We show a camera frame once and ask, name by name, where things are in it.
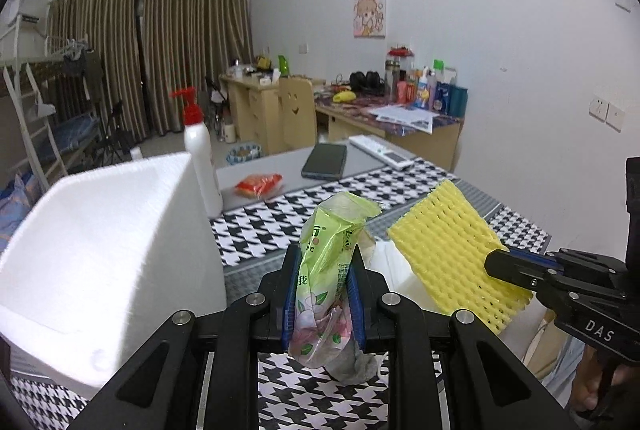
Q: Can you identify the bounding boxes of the white papers on desk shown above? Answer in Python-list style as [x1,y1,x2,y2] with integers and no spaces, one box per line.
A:
[370,104,437,134]

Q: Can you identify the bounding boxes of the yellow foam mesh sheet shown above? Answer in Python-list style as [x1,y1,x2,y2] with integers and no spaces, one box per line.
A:
[387,181,533,335]

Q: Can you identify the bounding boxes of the orange snack packet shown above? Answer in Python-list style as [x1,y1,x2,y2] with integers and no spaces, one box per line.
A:
[234,173,283,199]

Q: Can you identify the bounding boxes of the white bottle red pump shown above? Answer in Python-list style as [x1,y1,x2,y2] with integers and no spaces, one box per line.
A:
[170,87,224,219]

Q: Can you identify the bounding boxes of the houndstooth table mat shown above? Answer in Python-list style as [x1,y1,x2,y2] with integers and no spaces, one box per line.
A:
[8,157,554,430]

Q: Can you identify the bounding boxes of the yellow object on desk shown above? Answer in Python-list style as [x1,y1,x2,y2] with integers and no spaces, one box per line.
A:
[332,90,357,104]

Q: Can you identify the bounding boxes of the light wooden desk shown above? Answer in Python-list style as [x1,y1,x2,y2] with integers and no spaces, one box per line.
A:
[220,75,463,170]

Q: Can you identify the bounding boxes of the black folding chair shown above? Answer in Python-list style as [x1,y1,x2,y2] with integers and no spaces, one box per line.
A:
[92,100,130,169]

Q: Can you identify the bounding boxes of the pet food bowl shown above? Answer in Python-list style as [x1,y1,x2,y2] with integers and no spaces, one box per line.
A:
[226,143,262,165]

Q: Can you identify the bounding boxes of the blue checked quilt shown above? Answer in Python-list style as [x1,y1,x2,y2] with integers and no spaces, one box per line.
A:
[0,171,42,253]

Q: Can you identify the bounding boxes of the wooden smiley chair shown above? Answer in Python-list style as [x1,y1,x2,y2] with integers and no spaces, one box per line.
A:
[279,78,318,150]

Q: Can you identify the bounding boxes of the brown striped curtains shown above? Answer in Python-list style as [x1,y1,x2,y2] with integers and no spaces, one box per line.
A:
[48,0,254,142]

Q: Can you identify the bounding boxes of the person's hand on grip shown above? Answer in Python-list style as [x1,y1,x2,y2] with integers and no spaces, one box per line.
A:
[570,344,640,416]

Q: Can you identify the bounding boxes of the green floral plastic bag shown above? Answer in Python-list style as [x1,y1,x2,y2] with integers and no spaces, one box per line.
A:
[286,191,381,386]

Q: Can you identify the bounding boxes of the white metal bunk bed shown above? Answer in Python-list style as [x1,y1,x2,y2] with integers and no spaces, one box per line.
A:
[1,12,100,191]

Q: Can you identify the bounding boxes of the white foam box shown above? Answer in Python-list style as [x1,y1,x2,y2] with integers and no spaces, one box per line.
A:
[1,153,227,398]

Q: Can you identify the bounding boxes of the dark teal box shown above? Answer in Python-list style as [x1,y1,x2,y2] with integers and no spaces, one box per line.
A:
[448,85,469,119]

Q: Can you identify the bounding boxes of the pink cartoon wall picture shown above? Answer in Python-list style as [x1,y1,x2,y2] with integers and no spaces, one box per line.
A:
[352,0,387,38]

